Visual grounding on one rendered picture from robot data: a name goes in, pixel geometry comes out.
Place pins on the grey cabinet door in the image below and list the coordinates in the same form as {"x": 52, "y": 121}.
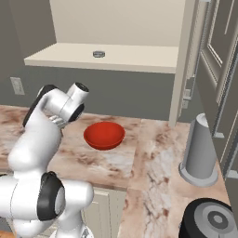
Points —
{"x": 217, "y": 62}

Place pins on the grey cylindrical canister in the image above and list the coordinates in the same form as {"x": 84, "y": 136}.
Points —
{"x": 200, "y": 152}

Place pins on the red bowl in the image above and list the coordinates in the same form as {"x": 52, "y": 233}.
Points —
{"x": 104, "y": 136}

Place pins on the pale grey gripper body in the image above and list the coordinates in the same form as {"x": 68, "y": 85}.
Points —
{"x": 57, "y": 121}

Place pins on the beige open wall cabinet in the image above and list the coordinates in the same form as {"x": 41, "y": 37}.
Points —
{"x": 124, "y": 59}

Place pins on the beige base cabinet door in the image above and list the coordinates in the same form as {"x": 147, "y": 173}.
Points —
{"x": 105, "y": 214}

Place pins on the black round appliance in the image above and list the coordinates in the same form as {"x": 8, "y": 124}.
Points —
{"x": 210, "y": 220}

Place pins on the grey cabinet hinge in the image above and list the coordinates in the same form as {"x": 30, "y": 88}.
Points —
{"x": 187, "y": 97}

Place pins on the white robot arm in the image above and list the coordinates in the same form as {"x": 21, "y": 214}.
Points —
{"x": 34, "y": 155}

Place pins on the white wall outlet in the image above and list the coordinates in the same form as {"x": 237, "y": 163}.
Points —
{"x": 17, "y": 85}

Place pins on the small grey can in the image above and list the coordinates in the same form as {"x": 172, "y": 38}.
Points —
{"x": 99, "y": 54}

